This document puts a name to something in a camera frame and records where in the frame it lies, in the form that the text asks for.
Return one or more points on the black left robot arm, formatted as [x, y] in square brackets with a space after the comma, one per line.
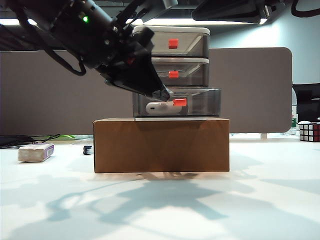
[72, 25]

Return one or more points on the small black clip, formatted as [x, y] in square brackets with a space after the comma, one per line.
[87, 150]

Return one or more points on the grey fabric desk partition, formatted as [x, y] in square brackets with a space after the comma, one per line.
[250, 100]

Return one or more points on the tissue pack with purple label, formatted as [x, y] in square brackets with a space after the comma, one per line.
[33, 153]

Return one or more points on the white earphone case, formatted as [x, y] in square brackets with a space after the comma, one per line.
[157, 108]

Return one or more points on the long ceiling light strip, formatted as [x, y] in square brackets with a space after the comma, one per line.
[175, 22]

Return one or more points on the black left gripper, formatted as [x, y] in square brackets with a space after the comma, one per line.
[117, 47]

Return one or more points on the tinted drawer over metal rail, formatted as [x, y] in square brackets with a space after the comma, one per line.
[197, 80]

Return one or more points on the green flat object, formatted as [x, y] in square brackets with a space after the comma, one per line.
[67, 136]

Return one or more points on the brown cardboard box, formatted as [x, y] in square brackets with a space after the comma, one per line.
[162, 147]

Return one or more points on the black Rubik's cube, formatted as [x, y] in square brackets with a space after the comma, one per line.
[311, 132]

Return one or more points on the clear bottle with green label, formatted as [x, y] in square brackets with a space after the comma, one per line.
[294, 120]

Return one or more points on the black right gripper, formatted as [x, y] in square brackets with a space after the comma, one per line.
[275, 6]

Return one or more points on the white plastic drawer cabinet frame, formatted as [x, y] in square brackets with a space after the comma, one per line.
[180, 30]

